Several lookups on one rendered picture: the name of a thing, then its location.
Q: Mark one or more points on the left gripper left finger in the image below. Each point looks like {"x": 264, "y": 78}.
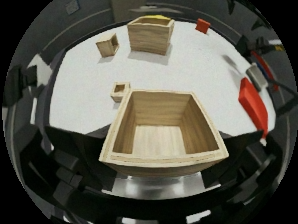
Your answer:
{"x": 87, "y": 147}

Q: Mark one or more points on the orange cube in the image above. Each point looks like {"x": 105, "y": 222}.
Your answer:
{"x": 202, "y": 26}

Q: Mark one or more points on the red flat rectangular block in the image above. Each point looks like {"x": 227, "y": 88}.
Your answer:
{"x": 253, "y": 105}

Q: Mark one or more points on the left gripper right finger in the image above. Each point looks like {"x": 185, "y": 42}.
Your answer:
{"x": 235, "y": 146}

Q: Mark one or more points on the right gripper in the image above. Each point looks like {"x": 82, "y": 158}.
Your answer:
{"x": 259, "y": 20}

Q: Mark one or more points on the white open tray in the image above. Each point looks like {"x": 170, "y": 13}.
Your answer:
{"x": 259, "y": 81}

